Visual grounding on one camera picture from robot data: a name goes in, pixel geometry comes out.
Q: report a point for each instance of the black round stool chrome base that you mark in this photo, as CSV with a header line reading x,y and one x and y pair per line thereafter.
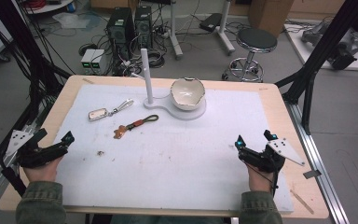
x,y
256,39

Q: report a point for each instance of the white bench power supply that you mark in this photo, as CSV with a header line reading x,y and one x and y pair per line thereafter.
x,y
87,60
99,61

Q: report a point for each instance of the person's left hand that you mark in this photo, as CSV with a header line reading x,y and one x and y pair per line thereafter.
x,y
42,174

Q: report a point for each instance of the person's right hand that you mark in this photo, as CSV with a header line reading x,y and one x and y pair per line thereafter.
x,y
259,180

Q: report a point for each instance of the white foam mat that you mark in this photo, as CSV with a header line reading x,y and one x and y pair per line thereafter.
x,y
183,161

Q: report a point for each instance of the white-legged wooden desk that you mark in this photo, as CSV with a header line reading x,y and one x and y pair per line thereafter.
x,y
174,37

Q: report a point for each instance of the white board with grey machine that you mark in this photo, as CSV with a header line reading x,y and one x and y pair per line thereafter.
x,y
345,46

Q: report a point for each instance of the cardboard box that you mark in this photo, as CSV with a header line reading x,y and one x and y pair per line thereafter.
x,y
270,15

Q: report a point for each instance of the wooden stick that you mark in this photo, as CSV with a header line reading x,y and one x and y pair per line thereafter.
x,y
302,202

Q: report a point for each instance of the grey tape piece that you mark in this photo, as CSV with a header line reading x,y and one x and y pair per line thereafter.
x,y
311,174

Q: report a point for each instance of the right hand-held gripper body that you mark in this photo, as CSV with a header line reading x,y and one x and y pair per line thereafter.
x,y
265,158

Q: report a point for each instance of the white key stand with pegs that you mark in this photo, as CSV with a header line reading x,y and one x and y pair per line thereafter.
x,y
147,77

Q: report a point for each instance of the black power adapter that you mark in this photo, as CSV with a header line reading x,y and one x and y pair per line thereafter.
x,y
210,21

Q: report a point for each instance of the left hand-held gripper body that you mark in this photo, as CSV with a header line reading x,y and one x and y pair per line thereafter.
x,y
40,154

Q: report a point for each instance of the white eggshell-shaped ceramic bowl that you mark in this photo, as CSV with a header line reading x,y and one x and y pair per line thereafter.
x,y
187,93

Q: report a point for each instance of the black computer tower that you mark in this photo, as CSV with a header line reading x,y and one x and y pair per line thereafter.
x,y
143,26
119,28

